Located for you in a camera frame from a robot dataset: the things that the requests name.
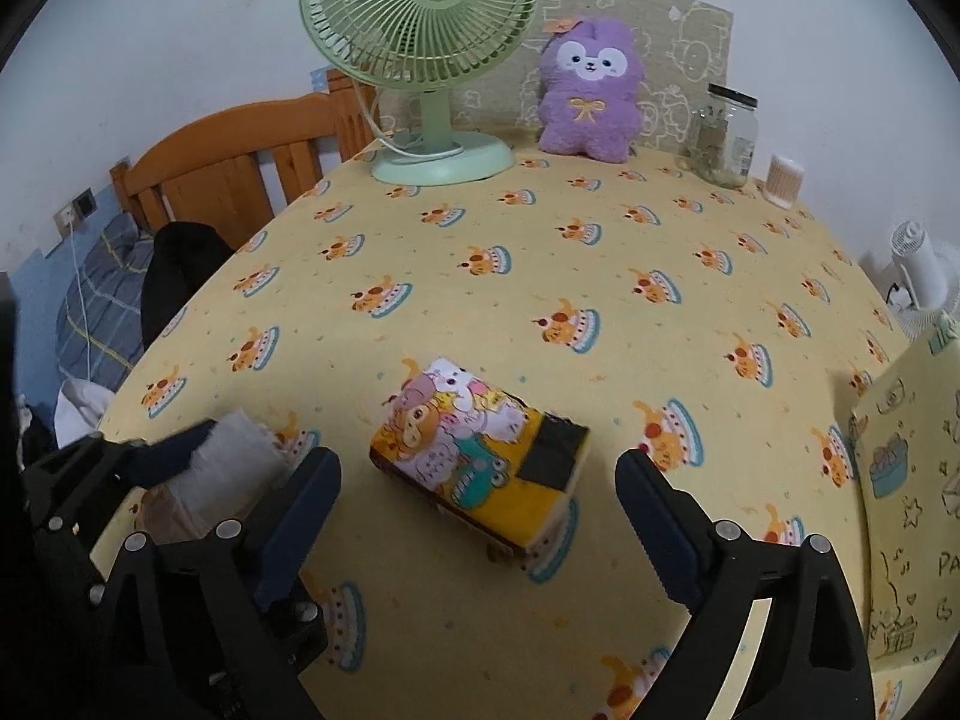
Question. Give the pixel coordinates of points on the cartoon printed tissue pack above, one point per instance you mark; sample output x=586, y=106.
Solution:
x=465, y=457

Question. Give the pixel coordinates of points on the cotton swab container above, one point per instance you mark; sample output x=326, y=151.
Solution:
x=782, y=181

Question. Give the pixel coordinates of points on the wooden chair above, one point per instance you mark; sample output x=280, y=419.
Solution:
x=217, y=157

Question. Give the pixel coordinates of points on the yellow printed storage box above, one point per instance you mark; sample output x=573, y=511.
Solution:
x=911, y=510

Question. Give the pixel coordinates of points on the purple plush toy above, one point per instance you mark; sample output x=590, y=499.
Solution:
x=592, y=90

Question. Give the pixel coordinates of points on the yellow printed tablecloth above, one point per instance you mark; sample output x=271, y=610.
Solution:
x=525, y=277

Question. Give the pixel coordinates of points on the white cloth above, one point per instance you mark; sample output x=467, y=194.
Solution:
x=79, y=412

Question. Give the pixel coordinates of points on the wall socket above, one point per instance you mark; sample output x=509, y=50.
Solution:
x=75, y=214

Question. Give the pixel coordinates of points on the blue plaid bedding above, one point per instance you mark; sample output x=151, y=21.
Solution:
x=101, y=307

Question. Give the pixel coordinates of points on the glass jar with black lid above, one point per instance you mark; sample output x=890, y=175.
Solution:
x=724, y=139

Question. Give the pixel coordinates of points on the small white fan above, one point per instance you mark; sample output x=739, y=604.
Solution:
x=919, y=262

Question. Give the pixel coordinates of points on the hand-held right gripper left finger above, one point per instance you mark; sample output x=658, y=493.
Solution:
x=296, y=532

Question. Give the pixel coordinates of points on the green desk fan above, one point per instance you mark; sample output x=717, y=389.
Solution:
x=420, y=15

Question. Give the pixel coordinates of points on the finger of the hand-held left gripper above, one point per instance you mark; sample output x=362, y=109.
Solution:
x=304, y=630
x=161, y=457

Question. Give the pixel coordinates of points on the beige printed cardboard sheet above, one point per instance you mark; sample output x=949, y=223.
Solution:
x=675, y=37

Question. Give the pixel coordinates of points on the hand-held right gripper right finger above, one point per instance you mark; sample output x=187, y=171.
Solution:
x=664, y=532

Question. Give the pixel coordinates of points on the black garment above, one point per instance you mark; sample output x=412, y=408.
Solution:
x=184, y=270

